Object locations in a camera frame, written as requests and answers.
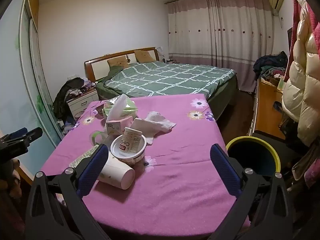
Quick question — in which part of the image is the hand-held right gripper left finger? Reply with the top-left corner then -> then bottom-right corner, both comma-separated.
25,144 -> 110,240

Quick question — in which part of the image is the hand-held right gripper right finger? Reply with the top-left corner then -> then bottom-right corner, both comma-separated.
207,144 -> 294,240

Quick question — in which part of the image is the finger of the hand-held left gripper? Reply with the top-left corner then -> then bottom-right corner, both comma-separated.
24,127 -> 43,143
4,127 -> 28,140

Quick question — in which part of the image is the printed snack wrapper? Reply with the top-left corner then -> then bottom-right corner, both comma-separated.
69,145 -> 100,168

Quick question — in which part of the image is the white paper cup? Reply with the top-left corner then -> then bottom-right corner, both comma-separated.
96,151 -> 136,190

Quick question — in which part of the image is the clear tape roll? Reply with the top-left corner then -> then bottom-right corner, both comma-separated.
89,130 -> 108,147

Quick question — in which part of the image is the yellow rimmed trash bin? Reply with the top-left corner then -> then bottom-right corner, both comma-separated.
225,136 -> 281,178

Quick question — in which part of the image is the white round bowl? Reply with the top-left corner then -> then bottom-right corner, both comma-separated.
110,134 -> 147,166

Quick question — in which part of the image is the pink carton box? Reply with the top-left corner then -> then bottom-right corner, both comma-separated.
105,116 -> 133,135

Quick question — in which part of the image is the white plastic bottle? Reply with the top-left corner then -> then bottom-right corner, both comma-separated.
120,127 -> 143,153

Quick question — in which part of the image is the green tissue pack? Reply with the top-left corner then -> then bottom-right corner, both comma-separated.
102,94 -> 139,122

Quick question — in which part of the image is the white tissue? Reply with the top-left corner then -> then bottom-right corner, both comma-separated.
130,111 -> 177,145

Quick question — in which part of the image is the dark jacket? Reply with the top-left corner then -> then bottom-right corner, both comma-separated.
53,77 -> 85,121

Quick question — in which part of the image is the pink floral tablecloth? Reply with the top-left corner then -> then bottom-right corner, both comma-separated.
41,94 -> 250,233

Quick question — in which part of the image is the sliding door wardrobe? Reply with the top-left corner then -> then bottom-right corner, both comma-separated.
0,0 -> 63,180

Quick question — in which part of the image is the white nightstand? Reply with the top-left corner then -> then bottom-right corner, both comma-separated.
66,87 -> 100,117

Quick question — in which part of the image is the wooden low cabinet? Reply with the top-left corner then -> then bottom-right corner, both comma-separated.
250,77 -> 288,140

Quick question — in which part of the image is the pile of small toiletries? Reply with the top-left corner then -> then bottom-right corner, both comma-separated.
72,79 -> 97,95

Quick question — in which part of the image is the brown handbag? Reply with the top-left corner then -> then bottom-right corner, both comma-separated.
279,117 -> 301,141

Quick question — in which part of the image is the beige bag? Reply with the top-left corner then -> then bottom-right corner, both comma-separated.
291,142 -> 318,176

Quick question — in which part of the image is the pink floral cloth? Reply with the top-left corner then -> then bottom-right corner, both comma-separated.
297,160 -> 320,188

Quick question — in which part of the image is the wooden bed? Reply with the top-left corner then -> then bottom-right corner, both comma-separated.
84,47 -> 239,122

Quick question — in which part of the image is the brown pillow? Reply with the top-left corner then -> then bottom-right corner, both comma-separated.
134,50 -> 157,63
107,58 -> 128,68

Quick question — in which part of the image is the green patterned bed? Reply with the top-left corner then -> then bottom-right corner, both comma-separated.
96,61 -> 238,98

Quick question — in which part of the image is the cream down jacket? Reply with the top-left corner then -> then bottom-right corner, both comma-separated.
282,5 -> 320,146

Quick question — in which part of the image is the pile of dark clothes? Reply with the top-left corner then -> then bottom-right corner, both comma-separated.
253,51 -> 288,85

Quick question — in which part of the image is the pink and white curtain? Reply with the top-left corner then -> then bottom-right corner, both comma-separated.
165,0 -> 275,93

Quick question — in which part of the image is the red dotted down jacket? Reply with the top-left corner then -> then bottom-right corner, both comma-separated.
292,0 -> 320,64

